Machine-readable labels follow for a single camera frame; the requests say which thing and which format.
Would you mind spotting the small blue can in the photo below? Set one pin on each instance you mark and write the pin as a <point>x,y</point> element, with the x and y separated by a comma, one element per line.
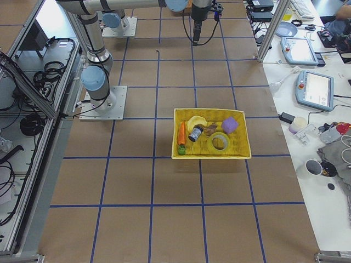
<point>196,133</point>

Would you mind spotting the lower teach pendant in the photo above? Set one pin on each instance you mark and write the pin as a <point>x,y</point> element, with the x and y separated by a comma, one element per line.
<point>315,90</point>

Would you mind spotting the purple foam block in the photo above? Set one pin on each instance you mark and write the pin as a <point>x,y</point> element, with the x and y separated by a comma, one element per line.
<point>229,125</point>

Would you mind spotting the aluminium frame post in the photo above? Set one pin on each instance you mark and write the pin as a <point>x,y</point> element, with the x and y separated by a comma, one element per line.
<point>281,7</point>

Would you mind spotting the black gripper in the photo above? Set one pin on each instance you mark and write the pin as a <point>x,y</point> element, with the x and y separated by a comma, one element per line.
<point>198,12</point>

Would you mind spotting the teach pendant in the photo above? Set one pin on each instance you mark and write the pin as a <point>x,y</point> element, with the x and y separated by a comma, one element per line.
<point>315,90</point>
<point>298,51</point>

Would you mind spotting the upper teach pendant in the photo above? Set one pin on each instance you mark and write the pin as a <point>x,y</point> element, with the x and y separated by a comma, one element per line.
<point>298,51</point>

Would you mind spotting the white lavender jar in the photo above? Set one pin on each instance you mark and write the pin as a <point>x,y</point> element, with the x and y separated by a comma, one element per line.
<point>297,124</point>

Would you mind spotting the yellow woven basket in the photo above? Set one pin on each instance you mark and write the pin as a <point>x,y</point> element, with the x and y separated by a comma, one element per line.
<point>239,147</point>

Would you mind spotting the orange toy carrot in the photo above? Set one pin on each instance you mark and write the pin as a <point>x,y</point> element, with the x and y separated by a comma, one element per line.
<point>181,139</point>

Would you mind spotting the blue plate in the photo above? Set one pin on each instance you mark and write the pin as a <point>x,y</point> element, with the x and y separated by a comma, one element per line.
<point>286,29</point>

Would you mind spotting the black power adapter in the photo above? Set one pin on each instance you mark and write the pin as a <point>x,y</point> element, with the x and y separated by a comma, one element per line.
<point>287,118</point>

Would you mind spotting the yellow tape roll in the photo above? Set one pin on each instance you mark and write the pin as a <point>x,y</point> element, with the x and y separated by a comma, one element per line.
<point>218,143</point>

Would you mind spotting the brown toy animal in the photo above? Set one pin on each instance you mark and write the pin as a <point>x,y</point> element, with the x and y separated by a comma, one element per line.
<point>209,130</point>

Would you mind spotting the yellow banana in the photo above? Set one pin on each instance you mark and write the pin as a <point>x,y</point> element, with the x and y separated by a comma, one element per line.
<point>194,121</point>

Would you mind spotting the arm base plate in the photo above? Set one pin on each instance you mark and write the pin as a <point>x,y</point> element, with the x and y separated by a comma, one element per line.
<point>130,32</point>
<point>111,109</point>

